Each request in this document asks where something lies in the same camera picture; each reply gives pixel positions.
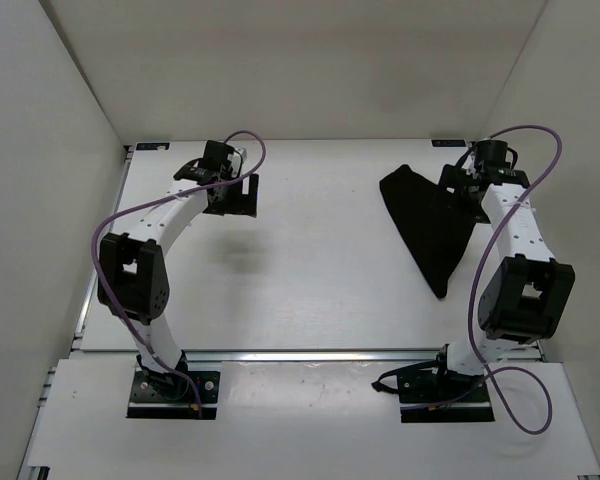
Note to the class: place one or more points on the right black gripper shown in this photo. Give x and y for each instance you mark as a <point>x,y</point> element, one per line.
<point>453,179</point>

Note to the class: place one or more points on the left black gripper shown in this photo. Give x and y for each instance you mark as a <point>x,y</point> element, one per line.
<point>243,204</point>

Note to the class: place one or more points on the black skirt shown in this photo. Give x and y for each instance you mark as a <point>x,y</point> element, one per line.
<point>437,240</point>

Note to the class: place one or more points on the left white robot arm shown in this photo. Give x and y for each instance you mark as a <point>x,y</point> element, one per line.
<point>135,285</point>

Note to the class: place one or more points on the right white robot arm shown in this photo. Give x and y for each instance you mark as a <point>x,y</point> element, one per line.
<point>524,300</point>

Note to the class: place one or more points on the right blue label sticker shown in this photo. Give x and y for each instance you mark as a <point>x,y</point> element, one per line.
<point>448,143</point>

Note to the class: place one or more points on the blue label sticker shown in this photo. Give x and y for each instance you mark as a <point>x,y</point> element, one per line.
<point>152,146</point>
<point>448,143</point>

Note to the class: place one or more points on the left blue label sticker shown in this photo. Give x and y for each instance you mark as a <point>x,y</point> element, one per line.
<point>152,146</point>

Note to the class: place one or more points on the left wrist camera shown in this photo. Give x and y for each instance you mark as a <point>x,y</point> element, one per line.
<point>218,153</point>

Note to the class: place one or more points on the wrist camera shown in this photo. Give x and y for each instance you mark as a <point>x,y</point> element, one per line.
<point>494,154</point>
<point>218,153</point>

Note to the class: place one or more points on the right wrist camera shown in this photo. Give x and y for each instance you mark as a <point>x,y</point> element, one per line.
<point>494,154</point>

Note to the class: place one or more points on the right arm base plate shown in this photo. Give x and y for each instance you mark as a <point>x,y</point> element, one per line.
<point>426,397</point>

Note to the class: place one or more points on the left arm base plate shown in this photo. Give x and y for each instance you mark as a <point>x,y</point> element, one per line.
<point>148,400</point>

